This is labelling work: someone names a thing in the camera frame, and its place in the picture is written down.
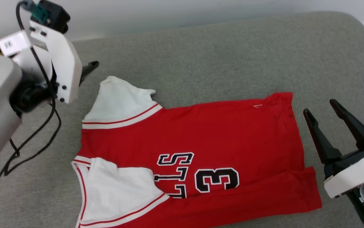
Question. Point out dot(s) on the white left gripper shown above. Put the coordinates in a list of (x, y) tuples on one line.
[(63, 66)]

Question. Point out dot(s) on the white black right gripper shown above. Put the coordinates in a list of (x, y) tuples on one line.
[(356, 172)]

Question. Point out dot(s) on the red Bulls 23 jersey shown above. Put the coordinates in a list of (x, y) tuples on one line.
[(220, 133)]

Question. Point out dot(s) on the grey fabric sofa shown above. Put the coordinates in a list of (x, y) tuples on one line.
[(220, 57)]

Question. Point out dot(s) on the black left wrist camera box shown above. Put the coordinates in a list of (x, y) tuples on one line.
[(53, 14)]

